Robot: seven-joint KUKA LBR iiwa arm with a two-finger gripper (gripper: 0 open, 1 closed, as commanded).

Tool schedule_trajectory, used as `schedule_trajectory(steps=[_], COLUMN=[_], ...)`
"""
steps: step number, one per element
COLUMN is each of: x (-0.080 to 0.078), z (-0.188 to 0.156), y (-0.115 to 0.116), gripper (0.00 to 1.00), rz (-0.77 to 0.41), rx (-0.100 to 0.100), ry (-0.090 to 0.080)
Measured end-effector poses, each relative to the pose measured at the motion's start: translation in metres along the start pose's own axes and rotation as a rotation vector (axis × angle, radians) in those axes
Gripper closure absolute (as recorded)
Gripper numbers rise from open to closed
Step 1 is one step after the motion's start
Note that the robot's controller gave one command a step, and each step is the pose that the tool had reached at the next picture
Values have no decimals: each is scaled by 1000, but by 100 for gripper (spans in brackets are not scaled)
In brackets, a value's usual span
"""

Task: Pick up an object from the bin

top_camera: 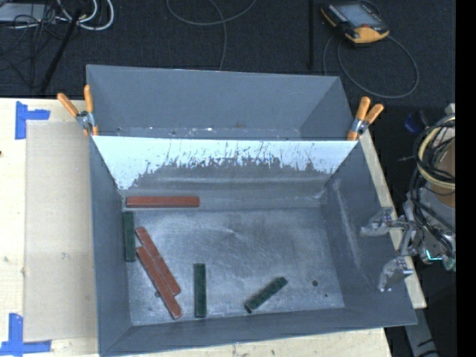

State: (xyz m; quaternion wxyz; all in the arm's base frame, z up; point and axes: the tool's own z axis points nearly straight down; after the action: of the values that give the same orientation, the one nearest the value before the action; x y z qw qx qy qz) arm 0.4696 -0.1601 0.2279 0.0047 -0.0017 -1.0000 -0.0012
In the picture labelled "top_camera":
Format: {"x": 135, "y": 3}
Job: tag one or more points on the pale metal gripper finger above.
{"x": 376, "y": 226}
{"x": 395, "y": 271}

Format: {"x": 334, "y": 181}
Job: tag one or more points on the dark green flat block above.
{"x": 129, "y": 236}
{"x": 200, "y": 290}
{"x": 266, "y": 294}

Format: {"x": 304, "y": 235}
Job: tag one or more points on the grey metal bin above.
{"x": 241, "y": 244}

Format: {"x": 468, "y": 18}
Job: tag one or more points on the red-brown flat block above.
{"x": 158, "y": 260}
{"x": 160, "y": 285}
{"x": 162, "y": 201}

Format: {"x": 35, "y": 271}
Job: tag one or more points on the pale flat board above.
{"x": 56, "y": 218}

